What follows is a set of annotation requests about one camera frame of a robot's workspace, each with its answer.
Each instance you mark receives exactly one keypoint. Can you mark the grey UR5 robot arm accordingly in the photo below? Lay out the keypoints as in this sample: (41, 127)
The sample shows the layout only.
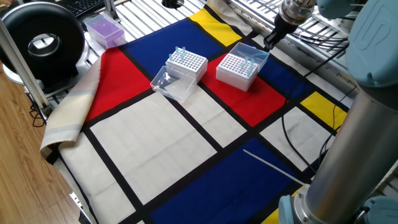
(357, 140)

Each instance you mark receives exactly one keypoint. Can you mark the purple pipette tip box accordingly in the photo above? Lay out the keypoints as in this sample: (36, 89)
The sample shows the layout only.
(105, 31)

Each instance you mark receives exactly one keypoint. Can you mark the grey aluminium table rail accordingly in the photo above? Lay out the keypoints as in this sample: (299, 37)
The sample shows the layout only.
(304, 56)

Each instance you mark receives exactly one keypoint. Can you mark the white table edge bracket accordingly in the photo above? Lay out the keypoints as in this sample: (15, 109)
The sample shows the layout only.
(76, 201)

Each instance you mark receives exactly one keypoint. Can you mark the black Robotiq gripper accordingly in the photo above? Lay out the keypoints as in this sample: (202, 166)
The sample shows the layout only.
(283, 27)

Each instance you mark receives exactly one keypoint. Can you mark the aluminium frame post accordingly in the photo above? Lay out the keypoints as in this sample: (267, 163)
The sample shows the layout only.
(21, 68)
(110, 9)

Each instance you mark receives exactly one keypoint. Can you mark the black computer keyboard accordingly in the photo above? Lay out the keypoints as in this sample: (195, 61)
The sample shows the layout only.
(84, 6)

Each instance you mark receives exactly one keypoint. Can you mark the white pipette tip box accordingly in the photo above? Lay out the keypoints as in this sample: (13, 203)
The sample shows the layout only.
(199, 70)
(233, 79)

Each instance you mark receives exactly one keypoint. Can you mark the black round cap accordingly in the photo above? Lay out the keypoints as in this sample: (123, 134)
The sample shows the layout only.
(172, 3)

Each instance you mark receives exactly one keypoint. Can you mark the Mondrian pattern colour-block tablecloth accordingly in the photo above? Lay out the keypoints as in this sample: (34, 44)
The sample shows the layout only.
(155, 146)

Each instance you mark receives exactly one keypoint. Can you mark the silver wrist coupling flange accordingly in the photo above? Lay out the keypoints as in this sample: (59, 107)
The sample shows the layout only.
(295, 11)

